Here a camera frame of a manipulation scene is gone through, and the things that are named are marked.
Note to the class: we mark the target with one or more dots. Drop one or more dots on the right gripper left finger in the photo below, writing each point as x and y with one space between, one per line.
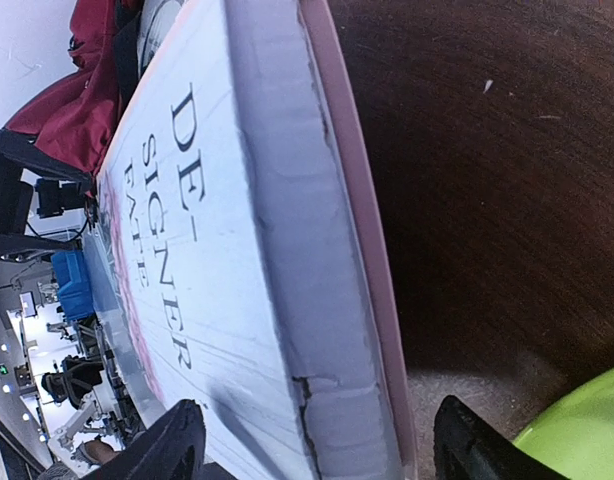
172 448

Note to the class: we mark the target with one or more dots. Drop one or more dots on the white Great Gatsby book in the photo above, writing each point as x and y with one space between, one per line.
157 19

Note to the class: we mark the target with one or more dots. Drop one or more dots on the green plate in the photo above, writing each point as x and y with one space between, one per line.
575 435

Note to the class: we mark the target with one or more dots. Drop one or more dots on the blue storage bin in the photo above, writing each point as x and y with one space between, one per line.
74 286

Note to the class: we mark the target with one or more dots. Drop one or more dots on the Designer Fate flower book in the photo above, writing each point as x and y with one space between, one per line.
240 258

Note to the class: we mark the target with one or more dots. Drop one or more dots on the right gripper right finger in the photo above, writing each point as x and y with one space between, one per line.
467 447

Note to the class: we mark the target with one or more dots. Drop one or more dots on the red backpack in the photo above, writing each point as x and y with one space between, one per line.
75 119

